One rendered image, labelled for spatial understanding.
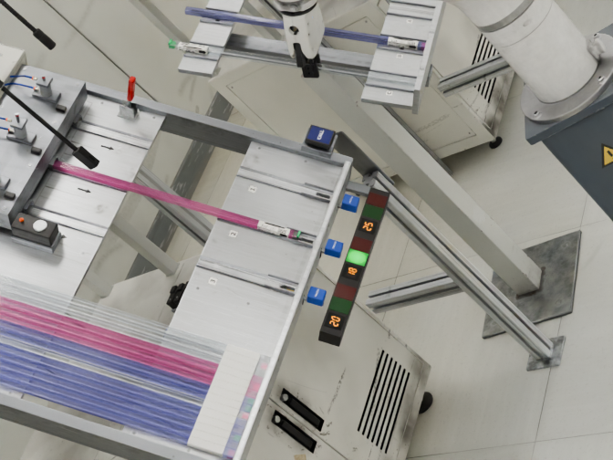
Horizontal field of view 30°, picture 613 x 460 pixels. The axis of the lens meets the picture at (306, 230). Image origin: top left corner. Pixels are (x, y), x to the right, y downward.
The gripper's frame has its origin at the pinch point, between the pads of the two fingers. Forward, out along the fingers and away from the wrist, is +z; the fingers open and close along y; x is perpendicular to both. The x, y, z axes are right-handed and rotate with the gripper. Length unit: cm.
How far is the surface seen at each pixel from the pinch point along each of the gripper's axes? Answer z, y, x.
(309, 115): 78, 68, 31
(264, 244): 11.1, -37.2, 2.2
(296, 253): 12.8, -37.5, -3.9
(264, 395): 13, -68, -6
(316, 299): 14.1, -46.8, -9.6
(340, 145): 12.7, -9.2, -6.0
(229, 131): 5.3, -14.0, 14.4
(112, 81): 127, 135, 135
